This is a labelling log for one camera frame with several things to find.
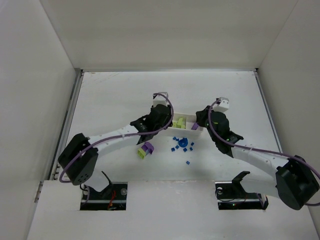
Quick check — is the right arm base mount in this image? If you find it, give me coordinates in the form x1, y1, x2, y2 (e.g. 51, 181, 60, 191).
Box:
214, 171, 269, 211

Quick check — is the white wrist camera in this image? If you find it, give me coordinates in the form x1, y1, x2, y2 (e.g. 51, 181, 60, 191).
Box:
213, 97, 230, 113
152, 92, 169, 107

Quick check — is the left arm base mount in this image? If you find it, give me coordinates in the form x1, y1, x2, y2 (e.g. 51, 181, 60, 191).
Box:
79, 171, 128, 211

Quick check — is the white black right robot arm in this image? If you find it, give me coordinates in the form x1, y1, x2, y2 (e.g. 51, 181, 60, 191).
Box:
196, 106, 320, 210

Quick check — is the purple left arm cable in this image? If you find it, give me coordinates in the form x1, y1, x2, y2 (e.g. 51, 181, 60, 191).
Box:
59, 92, 175, 185

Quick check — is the purple round lego piece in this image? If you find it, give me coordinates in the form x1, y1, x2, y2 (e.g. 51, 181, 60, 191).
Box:
141, 141, 154, 155

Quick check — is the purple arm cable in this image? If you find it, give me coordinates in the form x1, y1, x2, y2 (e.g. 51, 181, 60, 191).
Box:
59, 92, 175, 185
207, 99, 320, 206

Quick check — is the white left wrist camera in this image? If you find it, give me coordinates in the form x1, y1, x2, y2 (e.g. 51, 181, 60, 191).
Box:
152, 92, 169, 107

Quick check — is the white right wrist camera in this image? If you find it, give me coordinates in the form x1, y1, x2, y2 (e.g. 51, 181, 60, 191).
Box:
213, 97, 230, 113

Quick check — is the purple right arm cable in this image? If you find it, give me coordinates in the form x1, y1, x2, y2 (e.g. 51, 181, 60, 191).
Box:
207, 99, 320, 206

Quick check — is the purple curved lego brick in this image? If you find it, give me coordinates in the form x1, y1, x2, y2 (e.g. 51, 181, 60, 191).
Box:
191, 122, 199, 131

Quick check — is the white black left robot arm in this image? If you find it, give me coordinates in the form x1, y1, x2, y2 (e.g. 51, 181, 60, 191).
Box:
58, 104, 173, 192

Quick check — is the white three-compartment tray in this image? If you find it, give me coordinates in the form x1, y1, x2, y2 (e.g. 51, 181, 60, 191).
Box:
162, 113, 204, 139

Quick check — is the large blue arch lego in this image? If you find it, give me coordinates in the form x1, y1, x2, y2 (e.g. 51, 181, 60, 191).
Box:
178, 137, 189, 148

